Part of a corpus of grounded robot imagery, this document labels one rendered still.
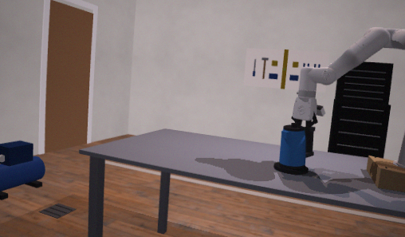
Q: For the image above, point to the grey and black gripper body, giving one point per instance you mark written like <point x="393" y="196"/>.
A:
<point x="304" y="108"/>

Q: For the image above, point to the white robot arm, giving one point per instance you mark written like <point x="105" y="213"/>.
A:
<point x="373" y="40"/>

